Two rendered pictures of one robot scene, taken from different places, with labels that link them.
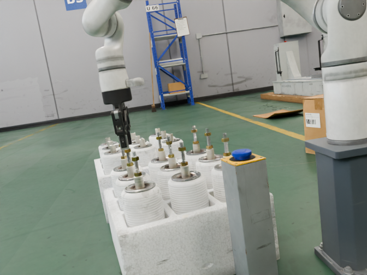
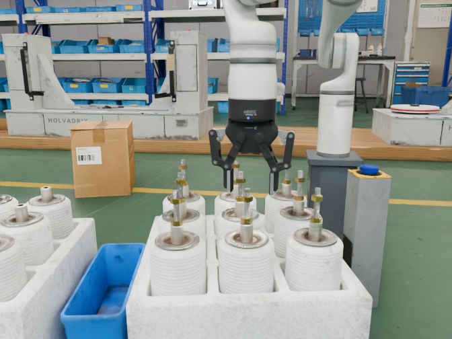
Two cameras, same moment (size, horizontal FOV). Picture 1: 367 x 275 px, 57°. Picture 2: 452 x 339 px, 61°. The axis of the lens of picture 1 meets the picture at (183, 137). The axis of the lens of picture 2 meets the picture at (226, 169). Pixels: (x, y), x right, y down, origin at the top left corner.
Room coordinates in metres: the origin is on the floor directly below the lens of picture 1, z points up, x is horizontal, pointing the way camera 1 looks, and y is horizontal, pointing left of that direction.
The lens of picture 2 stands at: (0.79, 0.76, 0.53)
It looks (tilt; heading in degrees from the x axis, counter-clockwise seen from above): 14 degrees down; 283
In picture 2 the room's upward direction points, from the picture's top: straight up
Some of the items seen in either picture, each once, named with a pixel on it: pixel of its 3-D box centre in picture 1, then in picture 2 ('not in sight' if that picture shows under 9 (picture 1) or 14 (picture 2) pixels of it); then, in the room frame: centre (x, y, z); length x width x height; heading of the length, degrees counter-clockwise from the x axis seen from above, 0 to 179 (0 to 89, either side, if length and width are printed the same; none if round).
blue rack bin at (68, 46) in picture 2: not in sight; (79, 47); (4.19, -4.43, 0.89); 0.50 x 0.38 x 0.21; 96
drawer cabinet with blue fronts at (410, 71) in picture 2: not in sight; (405, 86); (-0.43, -5.55, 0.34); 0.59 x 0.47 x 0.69; 95
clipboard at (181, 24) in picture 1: (181, 24); not in sight; (6.32, -0.27, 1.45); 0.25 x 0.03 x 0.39; 95
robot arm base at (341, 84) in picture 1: (346, 103); (334, 124); (0.75, -0.37, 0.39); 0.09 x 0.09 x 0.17; 5
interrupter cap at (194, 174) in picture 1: (185, 176); (298, 213); (0.82, 0.01, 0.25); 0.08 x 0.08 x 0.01
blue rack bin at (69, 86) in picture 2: not in sight; (82, 85); (4.19, -4.42, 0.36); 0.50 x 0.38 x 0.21; 95
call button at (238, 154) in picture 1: (242, 155); (368, 170); (0.68, -0.11, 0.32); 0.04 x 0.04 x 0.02
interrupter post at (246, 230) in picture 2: (131, 172); (246, 232); (0.90, 0.15, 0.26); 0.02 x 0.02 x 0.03
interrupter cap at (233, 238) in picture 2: (132, 176); (246, 239); (0.90, 0.15, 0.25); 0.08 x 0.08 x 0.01
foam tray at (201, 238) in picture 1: (181, 220); (239, 286); (0.93, 0.04, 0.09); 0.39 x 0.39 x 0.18; 17
